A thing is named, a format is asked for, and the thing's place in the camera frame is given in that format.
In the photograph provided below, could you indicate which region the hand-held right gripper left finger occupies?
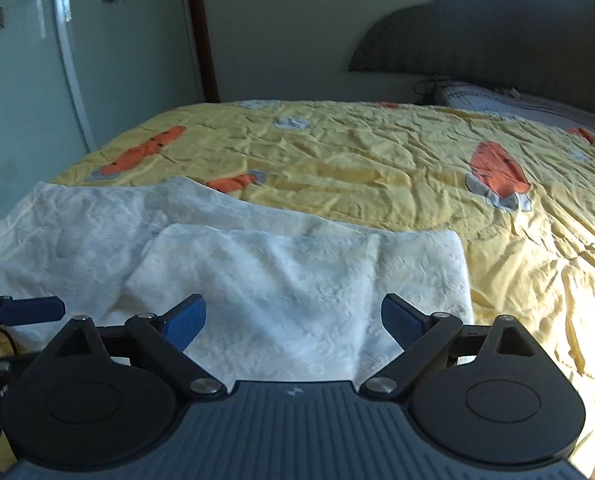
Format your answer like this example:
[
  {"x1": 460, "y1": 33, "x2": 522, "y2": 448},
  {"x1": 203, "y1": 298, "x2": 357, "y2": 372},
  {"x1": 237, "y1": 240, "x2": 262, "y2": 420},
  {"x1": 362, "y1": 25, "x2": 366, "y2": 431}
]
[{"x1": 51, "y1": 294, "x2": 229, "y2": 402}]

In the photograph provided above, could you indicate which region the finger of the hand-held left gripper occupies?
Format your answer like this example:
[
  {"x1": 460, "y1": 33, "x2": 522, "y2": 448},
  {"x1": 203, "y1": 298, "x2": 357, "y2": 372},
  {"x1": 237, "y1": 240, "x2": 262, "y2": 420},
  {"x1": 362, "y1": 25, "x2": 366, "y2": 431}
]
[{"x1": 0, "y1": 296, "x2": 67, "y2": 327}]

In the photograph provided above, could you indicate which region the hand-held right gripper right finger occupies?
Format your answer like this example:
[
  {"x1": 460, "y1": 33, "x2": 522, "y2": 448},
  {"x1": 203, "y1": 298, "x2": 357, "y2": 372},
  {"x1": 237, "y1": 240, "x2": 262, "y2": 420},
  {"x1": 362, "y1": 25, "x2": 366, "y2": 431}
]
[{"x1": 360, "y1": 292, "x2": 539, "y2": 402}]

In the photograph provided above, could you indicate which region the white embossed blanket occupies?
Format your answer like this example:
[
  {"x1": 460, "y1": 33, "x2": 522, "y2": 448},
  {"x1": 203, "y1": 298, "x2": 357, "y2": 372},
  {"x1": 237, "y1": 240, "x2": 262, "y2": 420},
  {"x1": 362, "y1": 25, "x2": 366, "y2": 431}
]
[{"x1": 0, "y1": 176, "x2": 475, "y2": 382}]

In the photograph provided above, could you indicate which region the yellow printed blanket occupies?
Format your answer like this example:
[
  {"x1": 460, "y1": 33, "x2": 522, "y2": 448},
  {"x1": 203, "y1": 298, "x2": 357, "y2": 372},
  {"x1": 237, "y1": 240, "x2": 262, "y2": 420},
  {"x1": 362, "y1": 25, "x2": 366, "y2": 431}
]
[{"x1": 0, "y1": 100, "x2": 595, "y2": 480}]

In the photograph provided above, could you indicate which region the grey patterned pillow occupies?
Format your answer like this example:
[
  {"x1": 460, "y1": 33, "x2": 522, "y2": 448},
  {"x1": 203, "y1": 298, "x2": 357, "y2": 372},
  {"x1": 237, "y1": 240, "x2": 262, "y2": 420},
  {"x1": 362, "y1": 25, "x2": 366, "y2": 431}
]
[{"x1": 427, "y1": 77, "x2": 595, "y2": 137}]

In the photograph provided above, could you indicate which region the glass door with flower decals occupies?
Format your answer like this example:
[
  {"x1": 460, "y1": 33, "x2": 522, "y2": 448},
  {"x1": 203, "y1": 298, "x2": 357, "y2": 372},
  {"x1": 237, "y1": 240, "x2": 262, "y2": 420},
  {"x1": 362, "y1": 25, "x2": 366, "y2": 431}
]
[{"x1": 0, "y1": 0, "x2": 204, "y2": 237}]

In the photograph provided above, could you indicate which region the dark padded headboard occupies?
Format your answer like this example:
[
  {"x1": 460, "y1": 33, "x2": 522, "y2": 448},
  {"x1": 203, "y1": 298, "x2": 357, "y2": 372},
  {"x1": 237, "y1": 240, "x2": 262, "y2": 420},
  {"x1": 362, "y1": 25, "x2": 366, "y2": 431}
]
[{"x1": 348, "y1": 0, "x2": 595, "y2": 122}]

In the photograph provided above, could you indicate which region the white curved door handle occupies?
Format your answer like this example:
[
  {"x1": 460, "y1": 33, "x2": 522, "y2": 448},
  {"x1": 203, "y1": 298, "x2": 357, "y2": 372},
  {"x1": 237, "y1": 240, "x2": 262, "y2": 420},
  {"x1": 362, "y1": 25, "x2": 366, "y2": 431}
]
[{"x1": 51, "y1": 0, "x2": 97, "y2": 152}]

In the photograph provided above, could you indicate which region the dark wooden door frame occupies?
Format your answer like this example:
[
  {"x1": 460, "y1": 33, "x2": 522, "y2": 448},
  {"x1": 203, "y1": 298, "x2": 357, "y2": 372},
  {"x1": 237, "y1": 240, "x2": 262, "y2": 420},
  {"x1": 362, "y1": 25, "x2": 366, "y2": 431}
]
[{"x1": 183, "y1": 0, "x2": 222, "y2": 104}]

